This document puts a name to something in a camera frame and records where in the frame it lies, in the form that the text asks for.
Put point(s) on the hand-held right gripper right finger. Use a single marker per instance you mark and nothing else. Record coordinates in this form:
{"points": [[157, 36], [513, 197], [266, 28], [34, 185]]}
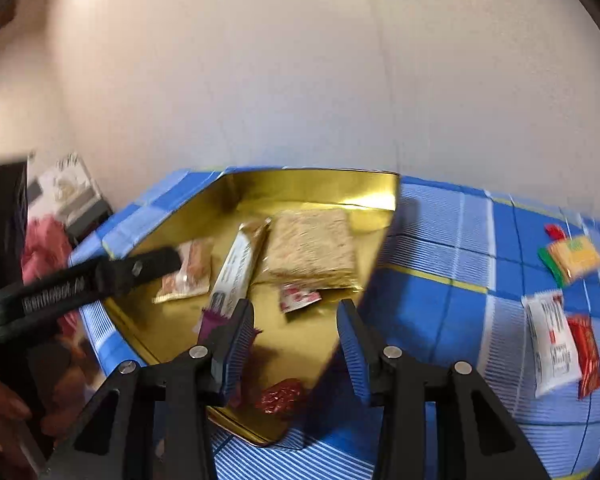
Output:
{"points": [[352, 352]]}

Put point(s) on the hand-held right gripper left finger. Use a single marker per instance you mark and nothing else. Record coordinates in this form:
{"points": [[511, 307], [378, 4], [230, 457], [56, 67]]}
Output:
{"points": [[240, 352]]}

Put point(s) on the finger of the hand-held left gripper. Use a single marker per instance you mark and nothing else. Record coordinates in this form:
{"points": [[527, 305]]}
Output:
{"points": [[150, 266]]}

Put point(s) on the clear brown candy packet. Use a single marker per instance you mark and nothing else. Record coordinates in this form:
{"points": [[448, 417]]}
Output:
{"points": [[192, 265]]}

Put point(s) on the dark red candy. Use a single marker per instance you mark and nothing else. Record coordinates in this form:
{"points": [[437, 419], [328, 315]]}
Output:
{"points": [[280, 396]]}

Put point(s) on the small white red packet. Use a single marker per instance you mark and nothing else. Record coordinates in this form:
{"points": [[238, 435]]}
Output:
{"points": [[297, 299]]}

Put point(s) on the long white snack bar packet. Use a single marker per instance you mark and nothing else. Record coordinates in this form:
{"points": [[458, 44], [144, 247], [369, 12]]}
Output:
{"points": [[240, 265]]}

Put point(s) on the sesame cracker packet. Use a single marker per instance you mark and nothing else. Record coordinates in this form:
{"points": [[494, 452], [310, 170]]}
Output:
{"points": [[310, 245]]}

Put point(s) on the gold metal tin tray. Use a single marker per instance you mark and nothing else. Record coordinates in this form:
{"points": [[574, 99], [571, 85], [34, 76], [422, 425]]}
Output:
{"points": [[300, 195]]}

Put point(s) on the person's left hand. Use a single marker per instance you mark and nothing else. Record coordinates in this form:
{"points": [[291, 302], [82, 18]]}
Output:
{"points": [[2, 405]]}

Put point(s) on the pink quilted cloth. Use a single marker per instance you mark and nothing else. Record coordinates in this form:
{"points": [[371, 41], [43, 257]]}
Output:
{"points": [[47, 250]]}

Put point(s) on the grey and white furniture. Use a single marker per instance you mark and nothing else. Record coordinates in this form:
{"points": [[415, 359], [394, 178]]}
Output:
{"points": [[75, 195]]}

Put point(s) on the blue plaid tablecloth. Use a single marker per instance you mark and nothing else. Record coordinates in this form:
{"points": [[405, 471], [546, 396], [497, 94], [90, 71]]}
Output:
{"points": [[445, 310]]}

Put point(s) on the white packet with red print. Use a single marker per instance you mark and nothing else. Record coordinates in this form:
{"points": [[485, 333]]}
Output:
{"points": [[547, 355]]}

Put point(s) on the red snack packet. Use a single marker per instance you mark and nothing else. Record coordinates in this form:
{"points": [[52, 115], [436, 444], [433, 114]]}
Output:
{"points": [[587, 360]]}

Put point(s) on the small red candy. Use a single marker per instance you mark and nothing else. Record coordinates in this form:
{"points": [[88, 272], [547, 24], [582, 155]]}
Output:
{"points": [[556, 231]]}

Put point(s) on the yellow cracker packet green ends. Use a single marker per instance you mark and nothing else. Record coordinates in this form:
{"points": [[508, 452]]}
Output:
{"points": [[577, 257]]}

